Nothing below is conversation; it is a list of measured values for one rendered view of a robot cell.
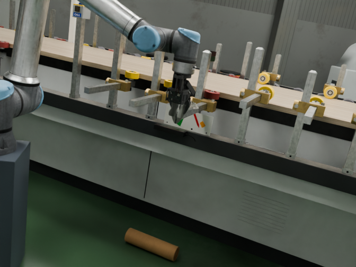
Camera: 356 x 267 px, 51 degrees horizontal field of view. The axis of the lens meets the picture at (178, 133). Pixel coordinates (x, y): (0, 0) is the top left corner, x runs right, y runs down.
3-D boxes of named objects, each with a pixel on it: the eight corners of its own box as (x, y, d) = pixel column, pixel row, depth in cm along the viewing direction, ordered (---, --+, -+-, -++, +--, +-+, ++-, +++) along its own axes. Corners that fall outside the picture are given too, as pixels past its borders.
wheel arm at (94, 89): (89, 96, 177) (89, 87, 176) (83, 94, 178) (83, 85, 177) (134, 87, 216) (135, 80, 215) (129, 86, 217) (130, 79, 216)
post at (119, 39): (112, 113, 208) (122, 25, 195) (106, 112, 209) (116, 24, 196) (115, 112, 211) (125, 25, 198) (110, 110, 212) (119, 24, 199)
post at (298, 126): (290, 172, 175) (317, 71, 162) (282, 170, 176) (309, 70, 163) (291, 170, 178) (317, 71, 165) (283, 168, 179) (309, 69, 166)
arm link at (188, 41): (179, 27, 149) (203, 31, 147) (174, 58, 152) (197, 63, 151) (174, 26, 140) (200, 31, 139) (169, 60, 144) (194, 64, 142)
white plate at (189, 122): (209, 136, 187) (213, 117, 184) (163, 123, 195) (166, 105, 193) (210, 135, 187) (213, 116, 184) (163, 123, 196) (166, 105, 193)
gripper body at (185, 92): (164, 101, 149) (168, 72, 145) (172, 99, 156) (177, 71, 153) (181, 106, 146) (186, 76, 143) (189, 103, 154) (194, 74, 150)
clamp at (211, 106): (212, 112, 184) (214, 103, 182) (187, 106, 188) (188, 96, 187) (215, 110, 189) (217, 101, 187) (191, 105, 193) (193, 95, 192)
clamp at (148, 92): (166, 104, 192) (167, 94, 191) (143, 98, 197) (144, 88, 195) (170, 102, 198) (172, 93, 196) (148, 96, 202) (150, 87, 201)
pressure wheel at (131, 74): (139, 92, 214) (141, 72, 211) (125, 91, 210) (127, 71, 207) (134, 89, 221) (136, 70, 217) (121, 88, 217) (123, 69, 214)
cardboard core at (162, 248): (174, 251, 195) (125, 231, 205) (171, 264, 197) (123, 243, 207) (180, 244, 202) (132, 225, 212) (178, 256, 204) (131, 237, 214)
